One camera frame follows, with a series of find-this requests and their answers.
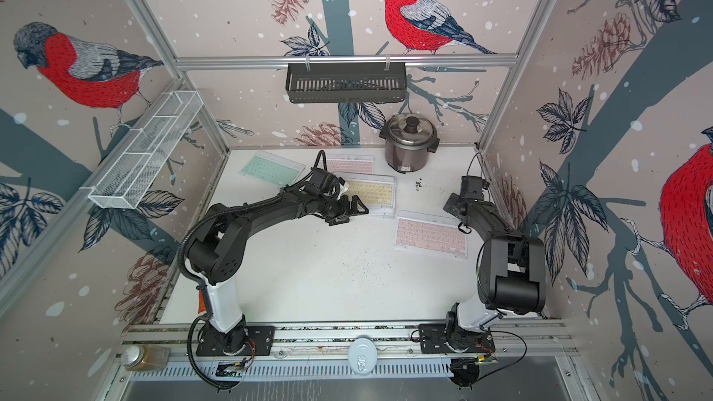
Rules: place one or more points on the green keyboard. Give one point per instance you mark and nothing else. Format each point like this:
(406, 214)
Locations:
(273, 169)

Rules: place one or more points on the glass jar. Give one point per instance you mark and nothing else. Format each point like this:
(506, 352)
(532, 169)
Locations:
(145, 358)

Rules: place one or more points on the yellow keyboard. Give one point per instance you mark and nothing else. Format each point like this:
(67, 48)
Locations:
(376, 192)

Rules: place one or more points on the steel rice cooker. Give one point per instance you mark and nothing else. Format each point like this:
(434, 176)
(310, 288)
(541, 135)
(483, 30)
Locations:
(409, 140)

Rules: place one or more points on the aluminium front rail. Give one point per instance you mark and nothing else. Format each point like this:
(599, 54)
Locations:
(397, 339)

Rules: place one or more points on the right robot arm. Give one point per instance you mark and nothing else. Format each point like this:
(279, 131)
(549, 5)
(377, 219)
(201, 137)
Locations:
(510, 268)

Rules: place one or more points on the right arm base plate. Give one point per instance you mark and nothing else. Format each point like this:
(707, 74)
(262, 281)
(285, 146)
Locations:
(436, 338)

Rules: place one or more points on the pink keyboard back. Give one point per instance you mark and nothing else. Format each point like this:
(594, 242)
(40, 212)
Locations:
(350, 164)

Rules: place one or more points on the black hanging basket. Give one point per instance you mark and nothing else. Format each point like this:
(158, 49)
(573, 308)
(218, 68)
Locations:
(346, 83)

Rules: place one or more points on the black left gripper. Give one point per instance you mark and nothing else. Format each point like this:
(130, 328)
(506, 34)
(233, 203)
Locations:
(345, 212)

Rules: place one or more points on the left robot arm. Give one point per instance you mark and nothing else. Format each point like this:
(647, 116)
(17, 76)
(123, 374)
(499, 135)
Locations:
(213, 250)

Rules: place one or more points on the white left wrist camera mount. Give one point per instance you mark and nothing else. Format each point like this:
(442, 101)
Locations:
(341, 188)

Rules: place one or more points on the pink keyboard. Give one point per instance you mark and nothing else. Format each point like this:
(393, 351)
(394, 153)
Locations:
(350, 164)
(430, 234)

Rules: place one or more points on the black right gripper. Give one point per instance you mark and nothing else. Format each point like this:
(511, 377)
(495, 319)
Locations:
(454, 201)

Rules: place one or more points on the red packet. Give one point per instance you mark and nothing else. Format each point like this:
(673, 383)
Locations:
(202, 307)

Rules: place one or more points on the white round cap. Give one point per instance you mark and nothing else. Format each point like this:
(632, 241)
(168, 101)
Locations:
(362, 356)

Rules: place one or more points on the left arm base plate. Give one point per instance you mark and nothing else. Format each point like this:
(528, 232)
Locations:
(256, 341)

